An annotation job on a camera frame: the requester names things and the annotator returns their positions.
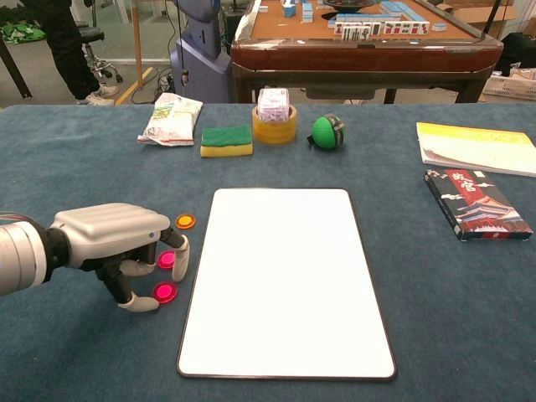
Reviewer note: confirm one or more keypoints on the green yellow sponge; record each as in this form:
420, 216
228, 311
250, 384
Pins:
226, 138

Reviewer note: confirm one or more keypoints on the standing white mahjong tiles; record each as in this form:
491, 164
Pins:
356, 32

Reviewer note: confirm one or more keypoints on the green black ball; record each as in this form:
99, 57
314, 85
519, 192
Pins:
324, 132

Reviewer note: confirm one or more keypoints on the long mahjong tile row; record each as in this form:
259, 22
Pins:
402, 28

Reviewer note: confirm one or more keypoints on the black bowl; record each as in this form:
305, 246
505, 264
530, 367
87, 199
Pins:
349, 4

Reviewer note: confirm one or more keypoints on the black slanted pole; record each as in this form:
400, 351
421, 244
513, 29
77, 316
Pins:
17, 71

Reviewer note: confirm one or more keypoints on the blue felt table cloth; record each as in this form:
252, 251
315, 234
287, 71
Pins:
84, 167

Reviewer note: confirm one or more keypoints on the brown mahjong table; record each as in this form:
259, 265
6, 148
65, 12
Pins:
356, 58

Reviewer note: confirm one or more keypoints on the yellow white notebook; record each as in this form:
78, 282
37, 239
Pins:
477, 151

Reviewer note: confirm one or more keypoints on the person in black clothes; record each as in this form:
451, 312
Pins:
63, 42

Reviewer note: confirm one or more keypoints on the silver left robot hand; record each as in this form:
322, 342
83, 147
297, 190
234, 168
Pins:
109, 230

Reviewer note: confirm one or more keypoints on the green cloth pile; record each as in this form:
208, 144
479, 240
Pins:
21, 33

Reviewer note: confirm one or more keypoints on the wooden post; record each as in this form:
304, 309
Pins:
137, 42

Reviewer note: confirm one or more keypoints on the tan tape roll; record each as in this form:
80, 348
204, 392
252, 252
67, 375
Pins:
274, 134

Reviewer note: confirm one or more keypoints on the white plastic basket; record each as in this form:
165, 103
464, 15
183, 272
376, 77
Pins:
511, 88

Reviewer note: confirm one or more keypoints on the white snack bag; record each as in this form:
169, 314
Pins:
171, 121

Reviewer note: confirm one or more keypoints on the blue grey machine base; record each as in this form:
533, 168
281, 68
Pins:
197, 71

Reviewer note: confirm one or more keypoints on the black stool chrome base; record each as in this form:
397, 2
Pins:
92, 35

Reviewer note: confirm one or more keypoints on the magenta token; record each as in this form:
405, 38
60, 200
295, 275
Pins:
164, 292
166, 259

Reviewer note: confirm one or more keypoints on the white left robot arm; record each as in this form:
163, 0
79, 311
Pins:
21, 255

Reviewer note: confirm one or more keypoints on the black tripod stand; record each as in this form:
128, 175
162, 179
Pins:
495, 19

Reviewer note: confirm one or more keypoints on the orange token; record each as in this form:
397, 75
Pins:
185, 221

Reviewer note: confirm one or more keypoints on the white purple tissue pack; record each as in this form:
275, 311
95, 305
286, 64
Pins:
273, 104

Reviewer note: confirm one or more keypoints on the white rectangular board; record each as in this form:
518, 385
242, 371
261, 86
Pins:
285, 285

